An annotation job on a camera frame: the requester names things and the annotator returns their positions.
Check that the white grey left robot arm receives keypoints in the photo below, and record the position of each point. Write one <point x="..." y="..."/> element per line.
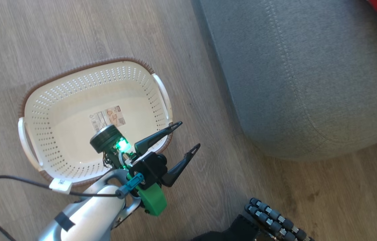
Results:
<point x="91" y="214"/>

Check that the grey fabric sofa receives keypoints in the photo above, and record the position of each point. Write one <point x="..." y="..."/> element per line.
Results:
<point x="308" y="83"/>

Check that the black robot base omni wheel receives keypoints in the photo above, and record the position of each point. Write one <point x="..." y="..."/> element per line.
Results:
<point x="272" y="217"/>

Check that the cream plastic laundry basket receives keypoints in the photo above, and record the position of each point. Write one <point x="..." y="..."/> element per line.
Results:
<point x="74" y="110"/>

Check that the paper product label sticker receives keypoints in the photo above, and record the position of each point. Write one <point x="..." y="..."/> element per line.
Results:
<point x="108" y="115"/>

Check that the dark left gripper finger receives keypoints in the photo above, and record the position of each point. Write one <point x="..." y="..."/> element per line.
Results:
<point x="148" y="144"/>
<point x="175" y="174"/>

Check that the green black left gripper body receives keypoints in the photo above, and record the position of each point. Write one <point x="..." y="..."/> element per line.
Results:
<point x="151" y="167"/>

